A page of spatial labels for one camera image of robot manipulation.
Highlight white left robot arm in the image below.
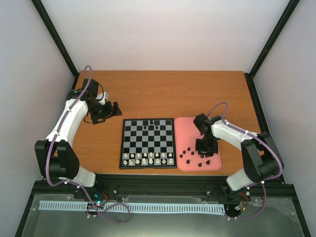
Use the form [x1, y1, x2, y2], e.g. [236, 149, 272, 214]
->
[35, 79, 122, 199]

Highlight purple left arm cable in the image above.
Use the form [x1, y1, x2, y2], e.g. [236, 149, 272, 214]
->
[45, 65, 131, 224]

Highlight black white chessboard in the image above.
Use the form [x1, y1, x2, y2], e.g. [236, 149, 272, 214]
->
[119, 118, 177, 169]

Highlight black frame post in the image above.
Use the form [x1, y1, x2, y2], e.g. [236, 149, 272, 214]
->
[31, 0, 79, 78]
[248, 0, 301, 78]

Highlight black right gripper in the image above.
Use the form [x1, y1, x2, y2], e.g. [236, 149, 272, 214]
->
[195, 136, 218, 158]

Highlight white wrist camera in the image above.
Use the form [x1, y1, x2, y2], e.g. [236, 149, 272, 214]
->
[95, 92, 109, 104]

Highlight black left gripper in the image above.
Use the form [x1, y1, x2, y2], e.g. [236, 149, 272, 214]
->
[88, 101, 123, 124]

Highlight black left frame post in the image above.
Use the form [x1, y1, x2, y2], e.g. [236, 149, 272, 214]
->
[31, 0, 79, 78]

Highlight white pawn row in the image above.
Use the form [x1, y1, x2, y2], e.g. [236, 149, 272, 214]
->
[122, 152, 174, 159]

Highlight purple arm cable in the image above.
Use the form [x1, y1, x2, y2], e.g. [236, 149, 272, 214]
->
[206, 101, 284, 220]
[45, 65, 131, 224]

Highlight pink plastic tray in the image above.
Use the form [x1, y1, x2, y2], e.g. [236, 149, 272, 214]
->
[174, 117, 222, 172]

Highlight black right frame post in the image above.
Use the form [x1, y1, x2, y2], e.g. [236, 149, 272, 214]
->
[248, 0, 301, 78]

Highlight light blue cable duct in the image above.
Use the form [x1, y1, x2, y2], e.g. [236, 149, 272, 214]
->
[38, 200, 225, 215]

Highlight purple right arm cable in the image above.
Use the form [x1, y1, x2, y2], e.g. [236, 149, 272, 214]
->
[206, 101, 284, 220]

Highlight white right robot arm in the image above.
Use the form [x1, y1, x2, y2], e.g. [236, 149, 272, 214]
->
[193, 114, 284, 200]

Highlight black aluminium base frame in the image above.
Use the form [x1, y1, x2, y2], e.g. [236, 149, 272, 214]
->
[16, 174, 310, 237]

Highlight white back rank pieces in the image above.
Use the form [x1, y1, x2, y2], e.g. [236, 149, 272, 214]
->
[121, 158, 176, 166]

